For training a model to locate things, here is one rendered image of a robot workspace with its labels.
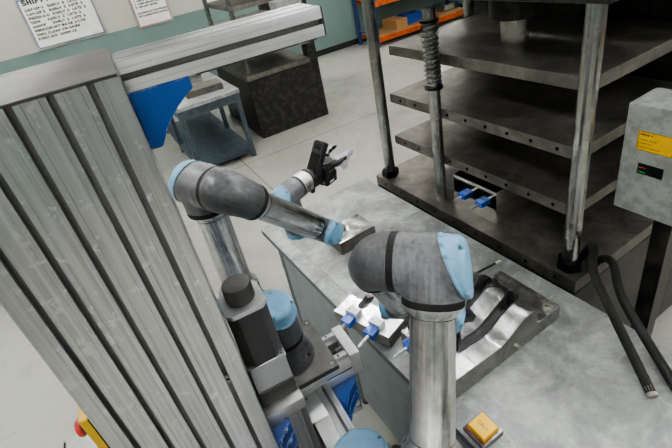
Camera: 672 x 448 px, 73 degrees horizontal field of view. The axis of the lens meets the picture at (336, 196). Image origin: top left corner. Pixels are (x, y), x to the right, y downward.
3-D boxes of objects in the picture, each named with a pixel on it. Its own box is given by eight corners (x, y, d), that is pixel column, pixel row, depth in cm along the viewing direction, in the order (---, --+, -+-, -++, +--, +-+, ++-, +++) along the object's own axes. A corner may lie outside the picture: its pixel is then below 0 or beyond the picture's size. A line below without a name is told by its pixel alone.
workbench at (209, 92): (200, 178, 503) (171, 101, 458) (165, 133, 652) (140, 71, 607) (258, 155, 528) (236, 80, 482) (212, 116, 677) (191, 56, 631)
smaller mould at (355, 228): (342, 255, 215) (340, 243, 212) (326, 241, 227) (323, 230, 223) (376, 236, 223) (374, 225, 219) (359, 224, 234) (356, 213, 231)
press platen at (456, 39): (591, 93, 154) (592, 78, 152) (389, 54, 239) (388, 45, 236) (700, 36, 181) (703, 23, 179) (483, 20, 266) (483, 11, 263)
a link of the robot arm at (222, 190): (239, 166, 103) (350, 219, 142) (209, 159, 109) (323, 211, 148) (221, 215, 101) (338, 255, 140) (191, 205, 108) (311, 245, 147)
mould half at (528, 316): (456, 398, 144) (454, 371, 137) (403, 348, 164) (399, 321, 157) (558, 318, 163) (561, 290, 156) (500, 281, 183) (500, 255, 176)
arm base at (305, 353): (276, 387, 131) (267, 364, 126) (259, 351, 143) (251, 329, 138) (322, 361, 136) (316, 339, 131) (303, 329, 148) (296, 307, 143)
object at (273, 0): (271, 144, 548) (218, -47, 443) (230, 114, 669) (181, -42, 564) (337, 118, 581) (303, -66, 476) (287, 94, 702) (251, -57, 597)
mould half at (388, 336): (390, 348, 165) (386, 327, 159) (336, 320, 181) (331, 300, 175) (457, 267, 194) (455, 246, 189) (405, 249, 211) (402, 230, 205)
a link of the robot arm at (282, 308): (283, 357, 127) (271, 323, 120) (251, 339, 135) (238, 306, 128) (311, 328, 135) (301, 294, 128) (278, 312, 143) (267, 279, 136)
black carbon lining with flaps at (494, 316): (455, 361, 147) (454, 341, 142) (422, 332, 160) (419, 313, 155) (528, 307, 161) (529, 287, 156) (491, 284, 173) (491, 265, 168)
